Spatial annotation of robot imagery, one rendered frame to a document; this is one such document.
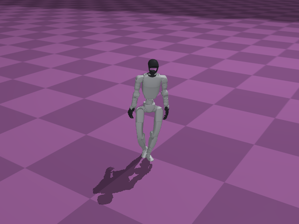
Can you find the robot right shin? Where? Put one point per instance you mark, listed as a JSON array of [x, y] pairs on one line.
[[142, 144]]

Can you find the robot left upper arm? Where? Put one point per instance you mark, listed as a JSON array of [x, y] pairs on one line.
[[164, 80]]

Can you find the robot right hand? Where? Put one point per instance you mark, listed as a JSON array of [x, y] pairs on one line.
[[130, 112]]

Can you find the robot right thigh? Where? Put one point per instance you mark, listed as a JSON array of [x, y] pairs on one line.
[[139, 122]]

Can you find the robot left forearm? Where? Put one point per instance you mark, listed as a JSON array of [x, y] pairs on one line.
[[166, 102]]

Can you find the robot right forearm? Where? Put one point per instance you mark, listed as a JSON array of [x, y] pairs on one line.
[[134, 102]]

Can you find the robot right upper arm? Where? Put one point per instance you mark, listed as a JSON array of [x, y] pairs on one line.
[[138, 81]]

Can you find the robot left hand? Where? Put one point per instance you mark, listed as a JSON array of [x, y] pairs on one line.
[[166, 113]]

